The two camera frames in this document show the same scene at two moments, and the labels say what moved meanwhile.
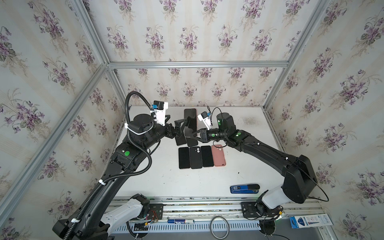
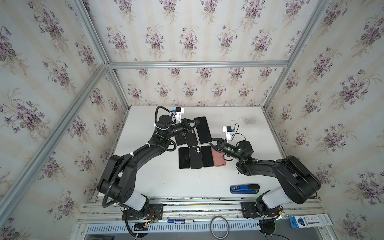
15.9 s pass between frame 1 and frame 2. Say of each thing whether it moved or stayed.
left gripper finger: moved
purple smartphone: stayed
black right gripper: moved
